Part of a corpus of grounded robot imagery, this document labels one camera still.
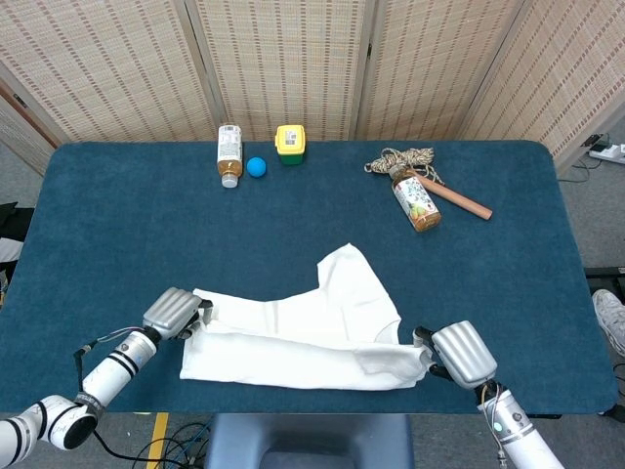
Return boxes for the blue carpet table cover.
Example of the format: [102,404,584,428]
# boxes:
[0,140,619,416]

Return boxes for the braided rope bundle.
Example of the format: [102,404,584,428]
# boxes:
[363,147,446,186]

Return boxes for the tea bottle white label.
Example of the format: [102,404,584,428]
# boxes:
[216,123,244,190]

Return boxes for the white T-shirt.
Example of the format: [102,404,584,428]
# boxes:
[179,242,435,392]

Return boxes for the black and white bag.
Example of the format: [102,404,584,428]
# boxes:
[0,202,35,294]

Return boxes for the white power strip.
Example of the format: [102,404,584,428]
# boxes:
[588,143,625,165]

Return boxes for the tea bottle fruit label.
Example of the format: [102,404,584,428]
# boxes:
[391,165,442,234]

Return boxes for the brown cardboard tube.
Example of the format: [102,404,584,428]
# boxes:
[414,171,493,221]

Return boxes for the woven bamboo screen panel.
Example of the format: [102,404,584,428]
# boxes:
[184,0,377,143]
[0,0,229,144]
[354,0,531,143]
[458,0,625,172]
[0,80,63,177]

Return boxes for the tangled floor cables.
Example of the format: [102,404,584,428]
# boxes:
[100,422,212,469]

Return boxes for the green container yellow lid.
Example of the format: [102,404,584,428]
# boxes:
[273,124,307,166]

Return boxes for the white sneaker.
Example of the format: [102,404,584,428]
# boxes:
[591,288,625,357]

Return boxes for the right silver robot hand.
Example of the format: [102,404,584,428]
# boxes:
[412,320,498,391]

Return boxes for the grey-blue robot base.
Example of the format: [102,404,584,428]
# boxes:
[203,413,416,469]

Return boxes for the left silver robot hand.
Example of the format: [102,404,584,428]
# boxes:
[142,286,215,342]

